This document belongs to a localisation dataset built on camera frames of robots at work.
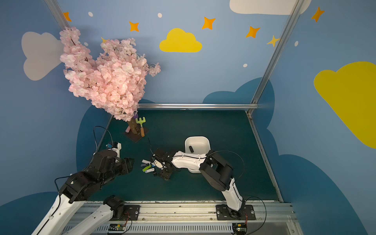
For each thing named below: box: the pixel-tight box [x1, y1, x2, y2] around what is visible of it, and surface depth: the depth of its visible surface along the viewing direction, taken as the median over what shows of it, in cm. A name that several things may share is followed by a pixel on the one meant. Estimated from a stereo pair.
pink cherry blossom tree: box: [59, 26, 161, 135], surface depth 64 cm
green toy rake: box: [135, 117, 146, 138], surface depth 110 cm
